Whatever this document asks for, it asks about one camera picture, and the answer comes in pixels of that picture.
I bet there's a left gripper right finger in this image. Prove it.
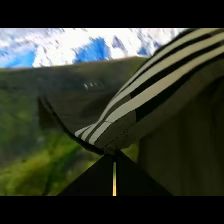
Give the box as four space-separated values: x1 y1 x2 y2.
115 151 173 197

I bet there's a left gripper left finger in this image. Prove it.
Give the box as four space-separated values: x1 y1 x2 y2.
58 152 115 197

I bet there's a black garment with white stripes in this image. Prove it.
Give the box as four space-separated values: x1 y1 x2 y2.
37 27 224 197

